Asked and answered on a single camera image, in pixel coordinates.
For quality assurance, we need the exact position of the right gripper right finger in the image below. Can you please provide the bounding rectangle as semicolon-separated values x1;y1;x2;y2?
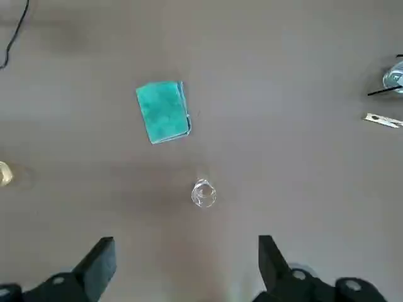
251;234;388;302

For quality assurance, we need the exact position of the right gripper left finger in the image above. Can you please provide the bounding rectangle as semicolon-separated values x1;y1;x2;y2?
0;236;117;302

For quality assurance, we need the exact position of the small clear glass beaker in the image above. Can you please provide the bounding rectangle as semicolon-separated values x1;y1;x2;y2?
190;177;218;208

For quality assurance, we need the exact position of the large clear glass beaker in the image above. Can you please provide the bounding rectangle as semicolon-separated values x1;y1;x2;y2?
0;160;34;189

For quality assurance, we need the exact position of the green folded cloth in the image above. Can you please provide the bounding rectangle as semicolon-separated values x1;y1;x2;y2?
135;80;193;145

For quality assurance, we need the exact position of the wooden clothespin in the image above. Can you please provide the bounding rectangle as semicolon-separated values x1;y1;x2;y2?
361;113;403;129

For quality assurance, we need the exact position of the thin black stick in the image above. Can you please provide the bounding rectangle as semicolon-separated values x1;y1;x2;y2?
367;83;403;96

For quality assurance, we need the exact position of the clear glass jar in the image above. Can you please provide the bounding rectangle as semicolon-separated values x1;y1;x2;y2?
382;59;403;95

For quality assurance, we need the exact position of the black lamp cable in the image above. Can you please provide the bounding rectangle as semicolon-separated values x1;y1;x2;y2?
0;0;31;70

